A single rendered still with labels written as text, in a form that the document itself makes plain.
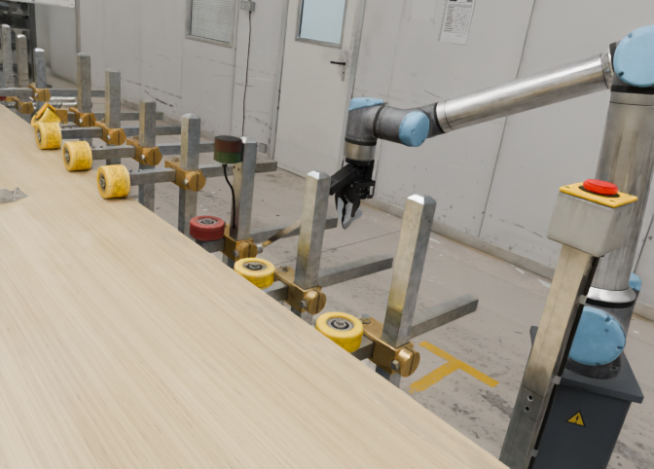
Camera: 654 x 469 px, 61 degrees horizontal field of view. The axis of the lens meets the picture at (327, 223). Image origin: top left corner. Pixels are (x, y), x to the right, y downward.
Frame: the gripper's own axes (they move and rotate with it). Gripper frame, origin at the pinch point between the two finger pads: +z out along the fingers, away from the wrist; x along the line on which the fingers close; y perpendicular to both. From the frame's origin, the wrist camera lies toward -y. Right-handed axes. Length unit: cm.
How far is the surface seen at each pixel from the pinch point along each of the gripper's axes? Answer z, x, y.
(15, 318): -7, -23, -92
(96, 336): -7, -34, -83
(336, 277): -1.0, -26.6, -27.4
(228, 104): 38, 390, 209
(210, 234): -6.4, -3.9, -46.7
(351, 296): 83, 74, 92
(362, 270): -0.8, -26.6, -18.8
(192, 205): -4.5, 19.2, -38.6
